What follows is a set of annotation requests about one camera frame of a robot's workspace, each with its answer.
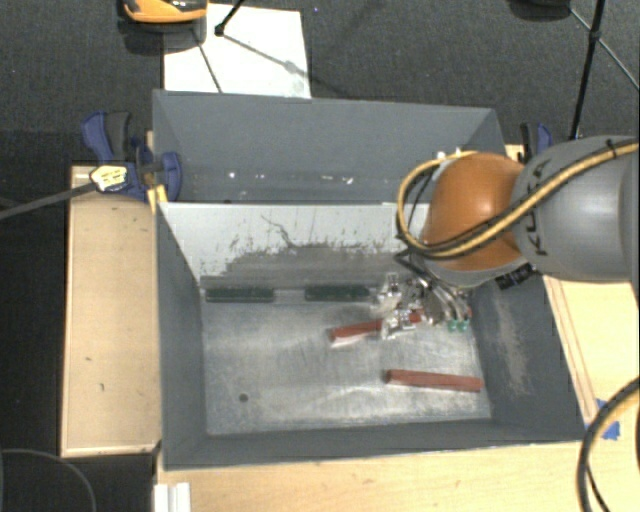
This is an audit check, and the black cylinder on white bracket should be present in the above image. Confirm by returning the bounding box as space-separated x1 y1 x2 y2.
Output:
494 263 533 292

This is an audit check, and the dark green flat block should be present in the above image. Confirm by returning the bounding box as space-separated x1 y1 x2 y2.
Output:
204 285 276 304
304 284 372 303

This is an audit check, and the pale wood board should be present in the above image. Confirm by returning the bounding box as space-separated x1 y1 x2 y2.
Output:
59 164 164 459

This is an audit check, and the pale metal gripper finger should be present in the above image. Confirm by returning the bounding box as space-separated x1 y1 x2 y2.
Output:
379 309 417 342
370 272 404 316

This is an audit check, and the grey metal bin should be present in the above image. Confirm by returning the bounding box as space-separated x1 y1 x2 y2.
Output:
151 89 587 469

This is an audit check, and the red-brown block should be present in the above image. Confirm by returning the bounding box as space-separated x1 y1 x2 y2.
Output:
325 311 427 350
382 368 486 395

